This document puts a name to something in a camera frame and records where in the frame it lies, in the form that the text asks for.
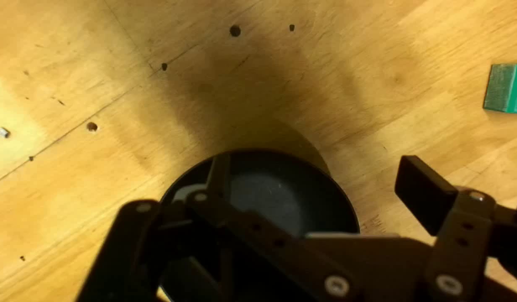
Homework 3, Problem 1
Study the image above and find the green cube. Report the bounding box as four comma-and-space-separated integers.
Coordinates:
481, 62, 517, 116

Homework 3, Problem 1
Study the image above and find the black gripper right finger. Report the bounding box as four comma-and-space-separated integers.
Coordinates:
392, 155, 517, 302

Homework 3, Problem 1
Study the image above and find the black bowl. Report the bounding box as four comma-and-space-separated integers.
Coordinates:
157, 146, 362, 302

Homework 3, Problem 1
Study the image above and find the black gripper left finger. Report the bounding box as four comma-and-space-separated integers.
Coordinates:
75, 151, 352, 302

